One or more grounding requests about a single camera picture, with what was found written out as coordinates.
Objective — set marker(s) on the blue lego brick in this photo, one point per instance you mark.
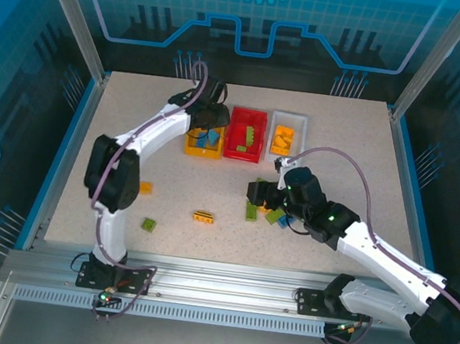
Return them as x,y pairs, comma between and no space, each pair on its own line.
214,137

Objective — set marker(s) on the white plastic bin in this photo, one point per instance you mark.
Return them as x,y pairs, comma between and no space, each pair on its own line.
300,130

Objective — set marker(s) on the aluminium frame post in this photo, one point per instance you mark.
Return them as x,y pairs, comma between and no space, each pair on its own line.
437,59
73,14

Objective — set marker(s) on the aluminium table side rail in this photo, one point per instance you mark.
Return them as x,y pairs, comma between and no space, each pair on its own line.
402,159
86,121

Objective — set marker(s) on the yellow plastic bin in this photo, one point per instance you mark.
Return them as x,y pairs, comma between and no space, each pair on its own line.
203,153

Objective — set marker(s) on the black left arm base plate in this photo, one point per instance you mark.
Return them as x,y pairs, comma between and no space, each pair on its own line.
139,280

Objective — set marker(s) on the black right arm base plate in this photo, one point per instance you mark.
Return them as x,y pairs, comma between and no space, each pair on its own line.
310,301

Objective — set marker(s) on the red plastic bin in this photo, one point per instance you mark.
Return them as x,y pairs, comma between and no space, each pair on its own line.
235,130

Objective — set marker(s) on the small lit circuit board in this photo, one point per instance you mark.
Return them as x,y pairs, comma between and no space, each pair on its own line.
345,329
107,299

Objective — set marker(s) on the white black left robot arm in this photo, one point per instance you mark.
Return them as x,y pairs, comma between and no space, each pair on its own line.
109,232

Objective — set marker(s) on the small blue lego piece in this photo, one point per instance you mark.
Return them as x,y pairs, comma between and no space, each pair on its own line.
202,140

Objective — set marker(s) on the yellow black striped lego brick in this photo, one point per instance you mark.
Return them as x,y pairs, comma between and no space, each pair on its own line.
203,216

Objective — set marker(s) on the aluminium mounting rail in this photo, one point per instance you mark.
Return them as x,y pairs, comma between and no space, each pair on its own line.
221,280

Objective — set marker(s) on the small green lego brick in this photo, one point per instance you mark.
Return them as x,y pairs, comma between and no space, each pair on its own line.
241,148
149,224

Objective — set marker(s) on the blue lego plate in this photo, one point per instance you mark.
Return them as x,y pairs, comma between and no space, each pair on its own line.
284,222

